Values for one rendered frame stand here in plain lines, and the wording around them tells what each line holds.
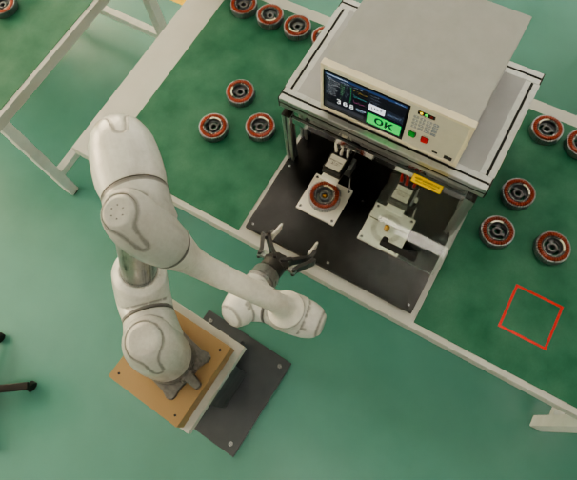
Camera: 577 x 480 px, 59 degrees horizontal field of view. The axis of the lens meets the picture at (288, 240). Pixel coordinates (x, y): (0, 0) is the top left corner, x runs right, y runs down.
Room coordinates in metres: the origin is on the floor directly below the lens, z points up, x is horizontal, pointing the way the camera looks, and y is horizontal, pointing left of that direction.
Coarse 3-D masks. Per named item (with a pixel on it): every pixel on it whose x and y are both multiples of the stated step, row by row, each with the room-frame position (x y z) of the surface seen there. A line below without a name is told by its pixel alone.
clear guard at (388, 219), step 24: (408, 168) 0.65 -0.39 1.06; (384, 192) 0.59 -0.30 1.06; (408, 192) 0.57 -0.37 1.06; (432, 192) 0.56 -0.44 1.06; (456, 192) 0.55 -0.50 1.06; (384, 216) 0.52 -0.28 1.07; (408, 216) 0.50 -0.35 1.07; (432, 216) 0.49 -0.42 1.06; (456, 216) 0.48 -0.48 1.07; (408, 240) 0.43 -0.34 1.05; (432, 240) 0.42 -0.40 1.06; (432, 264) 0.36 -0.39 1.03
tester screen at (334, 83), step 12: (336, 84) 0.85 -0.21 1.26; (348, 84) 0.83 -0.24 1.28; (336, 96) 0.85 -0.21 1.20; (348, 96) 0.83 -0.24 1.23; (360, 96) 0.80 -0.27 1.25; (372, 96) 0.78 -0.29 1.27; (384, 96) 0.76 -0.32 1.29; (336, 108) 0.85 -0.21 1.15; (360, 108) 0.80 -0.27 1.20; (384, 108) 0.76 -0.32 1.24; (396, 108) 0.74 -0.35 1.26
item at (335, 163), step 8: (344, 152) 0.83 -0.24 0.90; (352, 152) 0.83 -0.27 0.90; (328, 160) 0.80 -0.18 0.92; (336, 160) 0.80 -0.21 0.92; (344, 160) 0.79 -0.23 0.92; (328, 168) 0.78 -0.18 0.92; (336, 168) 0.77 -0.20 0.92; (344, 168) 0.77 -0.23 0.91; (328, 176) 0.76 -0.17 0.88; (336, 176) 0.75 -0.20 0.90; (336, 184) 0.73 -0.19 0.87
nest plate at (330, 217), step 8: (320, 176) 0.82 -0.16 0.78; (312, 184) 0.80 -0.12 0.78; (344, 192) 0.74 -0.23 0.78; (304, 200) 0.74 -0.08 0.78; (344, 200) 0.71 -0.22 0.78; (304, 208) 0.71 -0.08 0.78; (312, 208) 0.70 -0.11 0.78; (336, 208) 0.69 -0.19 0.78; (320, 216) 0.67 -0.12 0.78; (328, 216) 0.66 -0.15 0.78; (336, 216) 0.66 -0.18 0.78; (328, 224) 0.64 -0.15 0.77
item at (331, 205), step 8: (320, 184) 0.77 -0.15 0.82; (328, 184) 0.77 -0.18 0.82; (312, 192) 0.74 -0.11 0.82; (320, 192) 0.75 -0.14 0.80; (328, 192) 0.74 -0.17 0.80; (336, 192) 0.73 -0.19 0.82; (312, 200) 0.72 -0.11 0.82; (320, 200) 0.72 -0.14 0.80; (328, 200) 0.72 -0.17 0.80; (336, 200) 0.70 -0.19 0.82; (320, 208) 0.68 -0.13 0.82; (328, 208) 0.68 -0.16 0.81
